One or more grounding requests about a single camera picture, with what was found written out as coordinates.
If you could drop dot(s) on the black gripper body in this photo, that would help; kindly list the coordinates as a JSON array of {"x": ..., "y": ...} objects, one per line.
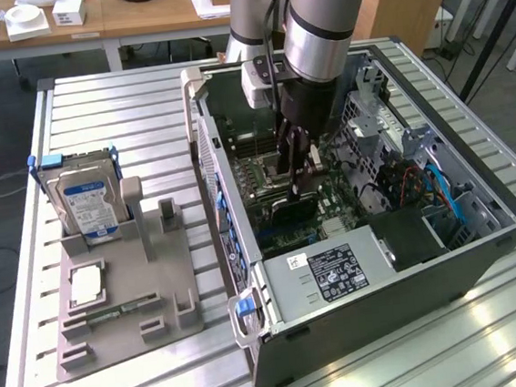
[{"x": 309, "y": 104}]

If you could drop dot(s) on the black graphics card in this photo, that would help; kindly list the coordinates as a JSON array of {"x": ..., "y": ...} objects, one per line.
[{"x": 294, "y": 211}]

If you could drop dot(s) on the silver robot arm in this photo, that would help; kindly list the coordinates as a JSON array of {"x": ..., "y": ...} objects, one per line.
[{"x": 320, "y": 27}]

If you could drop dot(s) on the CPU socket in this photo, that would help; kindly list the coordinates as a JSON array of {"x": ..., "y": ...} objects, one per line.
[{"x": 263, "y": 179}]

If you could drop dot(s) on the green motherboard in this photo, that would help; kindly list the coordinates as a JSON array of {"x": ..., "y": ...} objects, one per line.
[{"x": 337, "y": 204}]

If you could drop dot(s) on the silver drive cage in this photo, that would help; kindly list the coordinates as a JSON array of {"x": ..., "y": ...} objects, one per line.
[{"x": 370, "y": 123}]

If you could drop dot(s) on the blue expansion slot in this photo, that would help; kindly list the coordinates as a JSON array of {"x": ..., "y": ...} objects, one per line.
[{"x": 265, "y": 235}]

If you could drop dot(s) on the blue slot retention clip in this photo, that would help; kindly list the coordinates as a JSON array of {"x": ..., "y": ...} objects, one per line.
[
  {"x": 242, "y": 262},
  {"x": 226, "y": 215},
  {"x": 217, "y": 199},
  {"x": 235, "y": 240}
]

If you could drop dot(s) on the grey power supply unit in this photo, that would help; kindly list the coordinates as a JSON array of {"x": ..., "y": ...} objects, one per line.
[{"x": 295, "y": 290}]

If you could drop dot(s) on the white paper stack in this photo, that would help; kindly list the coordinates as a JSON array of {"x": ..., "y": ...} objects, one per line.
[{"x": 208, "y": 8}]

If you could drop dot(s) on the wooden cabinet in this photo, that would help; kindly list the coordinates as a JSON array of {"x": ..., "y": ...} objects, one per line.
[{"x": 404, "y": 1}]

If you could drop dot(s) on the blue case latch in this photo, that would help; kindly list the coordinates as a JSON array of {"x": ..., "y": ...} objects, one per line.
[{"x": 243, "y": 307}]

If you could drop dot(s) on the grey parts rack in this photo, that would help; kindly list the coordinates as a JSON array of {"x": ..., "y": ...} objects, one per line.
[{"x": 170, "y": 275}]

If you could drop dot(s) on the open black PC case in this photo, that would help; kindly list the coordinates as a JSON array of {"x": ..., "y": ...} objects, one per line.
[{"x": 368, "y": 338}]

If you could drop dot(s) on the wooden desk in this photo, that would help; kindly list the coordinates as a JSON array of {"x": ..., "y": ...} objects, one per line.
[{"x": 131, "y": 18}]

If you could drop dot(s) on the black tripod pole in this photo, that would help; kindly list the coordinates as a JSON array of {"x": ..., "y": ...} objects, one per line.
[{"x": 498, "y": 28}]

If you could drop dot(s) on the hard disk in blue caddy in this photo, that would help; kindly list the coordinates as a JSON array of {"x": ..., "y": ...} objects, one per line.
[{"x": 85, "y": 205}]

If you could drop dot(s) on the green RAM stick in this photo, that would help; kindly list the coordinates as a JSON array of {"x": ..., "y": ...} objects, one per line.
[{"x": 114, "y": 311}]

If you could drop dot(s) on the silver CPU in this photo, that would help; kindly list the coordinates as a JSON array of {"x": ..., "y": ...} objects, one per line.
[{"x": 86, "y": 285}]

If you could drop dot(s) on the small white box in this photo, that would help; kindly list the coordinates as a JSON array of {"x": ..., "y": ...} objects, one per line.
[{"x": 69, "y": 12}]

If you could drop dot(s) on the white box with bowl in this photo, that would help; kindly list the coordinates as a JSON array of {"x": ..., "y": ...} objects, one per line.
[{"x": 27, "y": 23}]

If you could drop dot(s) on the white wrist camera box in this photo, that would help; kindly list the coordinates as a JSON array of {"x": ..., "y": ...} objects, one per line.
[{"x": 254, "y": 84}]

